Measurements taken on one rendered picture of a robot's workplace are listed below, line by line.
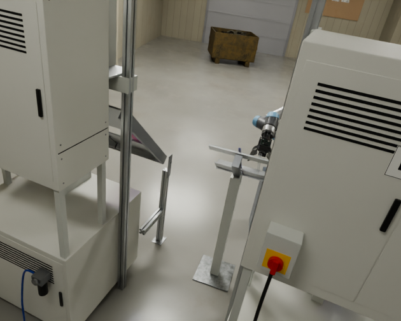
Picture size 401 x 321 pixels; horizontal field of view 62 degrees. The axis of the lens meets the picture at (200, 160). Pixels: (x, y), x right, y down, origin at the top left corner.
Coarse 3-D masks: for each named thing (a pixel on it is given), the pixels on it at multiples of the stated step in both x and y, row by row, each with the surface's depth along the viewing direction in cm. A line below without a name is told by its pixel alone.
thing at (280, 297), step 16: (256, 272) 159; (256, 288) 150; (272, 288) 152; (288, 288) 153; (256, 304) 143; (272, 304) 144; (288, 304) 145; (304, 304) 146; (320, 304) 147; (336, 304) 148; (240, 320) 135; (272, 320) 137; (288, 320) 138; (304, 320) 139; (320, 320) 140; (336, 320) 141; (352, 320) 142; (368, 320) 143
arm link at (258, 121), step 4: (280, 108) 222; (276, 112) 219; (280, 112) 219; (256, 116) 218; (260, 116) 218; (264, 116) 217; (280, 116) 219; (256, 120) 215; (260, 120) 213; (264, 120) 212; (256, 124) 215; (260, 124) 212; (260, 128) 213
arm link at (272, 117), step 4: (272, 112) 200; (268, 116) 199; (272, 116) 198; (276, 116) 199; (268, 120) 197; (272, 120) 197; (276, 120) 198; (264, 124) 198; (268, 124) 196; (272, 124) 196; (276, 124) 198; (276, 128) 201
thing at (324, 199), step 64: (320, 64) 75; (384, 64) 71; (320, 128) 81; (384, 128) 75; (320, 192) 88; (384, 192) 81; (256, 256) 105; (320, 256) 96; (384, 256) 88; (256, 320) 111; (384, 320) 97
